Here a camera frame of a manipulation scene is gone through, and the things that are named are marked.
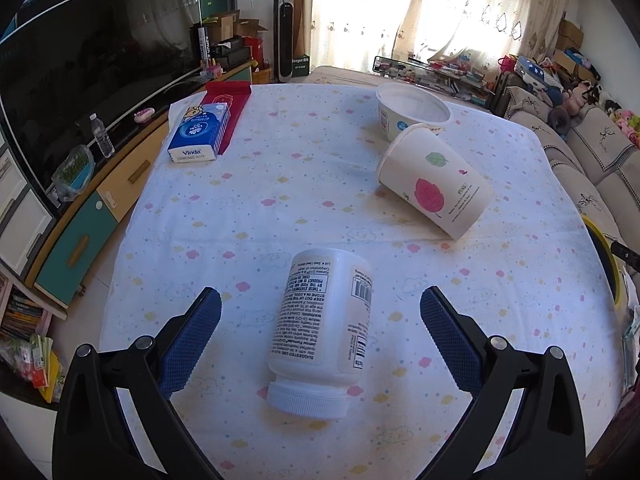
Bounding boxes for yellow rimmed trash bin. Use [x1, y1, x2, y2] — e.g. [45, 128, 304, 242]
[582, 215, 627, 312]

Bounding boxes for cream patterned curtain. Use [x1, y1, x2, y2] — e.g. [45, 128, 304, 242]
[300, 0, 585, 77]

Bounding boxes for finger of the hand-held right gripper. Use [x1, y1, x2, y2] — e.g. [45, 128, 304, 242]
[612, 242, 640, 277]

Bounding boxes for clear water bottle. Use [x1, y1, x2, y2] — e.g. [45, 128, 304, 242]
[89, 113, 116, 159]

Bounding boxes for white plastic tub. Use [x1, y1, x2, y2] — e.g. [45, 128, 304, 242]
[375, 83, 452, 142]

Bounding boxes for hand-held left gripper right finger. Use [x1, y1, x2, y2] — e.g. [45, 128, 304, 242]
[419, 286, 586, 480]

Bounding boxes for open cardboard box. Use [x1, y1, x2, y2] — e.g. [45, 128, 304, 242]
[206, 10, 241, 45]

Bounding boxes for white pill bottle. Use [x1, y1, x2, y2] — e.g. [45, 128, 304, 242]
[266, 247, 373, 420]

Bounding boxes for pile of plush toys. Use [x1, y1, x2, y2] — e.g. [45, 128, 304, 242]
[562, 79, 640, 148]

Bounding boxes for plastic bags with packets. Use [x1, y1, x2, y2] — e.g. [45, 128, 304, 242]
[0, 334, 64, 405]

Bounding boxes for black and white tower fan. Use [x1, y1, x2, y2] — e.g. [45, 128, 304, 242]
[273, 0, 295, 84]

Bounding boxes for teal and yellow television cabinet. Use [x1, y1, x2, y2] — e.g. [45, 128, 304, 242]
[25, 60, 262, 312]

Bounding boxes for beige sofa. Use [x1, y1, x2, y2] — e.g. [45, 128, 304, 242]
[492, 84, 640, 271]

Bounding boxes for glass coffee table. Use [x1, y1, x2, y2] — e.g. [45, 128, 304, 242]
[372, 54, 495, 107]

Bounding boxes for blue tissue pack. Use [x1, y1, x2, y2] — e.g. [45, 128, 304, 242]
[167, 102, 232, 164]

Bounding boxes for blue star print bag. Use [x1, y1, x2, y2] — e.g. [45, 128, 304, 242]
[515, 55, 552, 87]

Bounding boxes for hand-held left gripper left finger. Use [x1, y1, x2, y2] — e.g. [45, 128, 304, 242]
[52, 287, 222, 480]

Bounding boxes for clear plastic bag on cabinet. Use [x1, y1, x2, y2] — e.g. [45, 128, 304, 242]
[51, 145, 96, 204]

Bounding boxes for row of books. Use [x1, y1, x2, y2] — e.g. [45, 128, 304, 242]
[0, 280, 52, 343]

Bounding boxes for white drawer cabinet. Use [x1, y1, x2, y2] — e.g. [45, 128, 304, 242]
[0, 130, 54, 277]

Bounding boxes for paper cup with leaf print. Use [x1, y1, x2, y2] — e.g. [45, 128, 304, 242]
[376, 123, 495, 240]

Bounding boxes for red paper packet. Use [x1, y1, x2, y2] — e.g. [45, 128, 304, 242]
[205, 81, 251, 156]

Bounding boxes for white dotted tablecloth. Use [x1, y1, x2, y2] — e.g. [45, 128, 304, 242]
[97, 82, 627, 480]

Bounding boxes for large black television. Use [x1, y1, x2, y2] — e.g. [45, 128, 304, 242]
[0, 0, 203, 211]

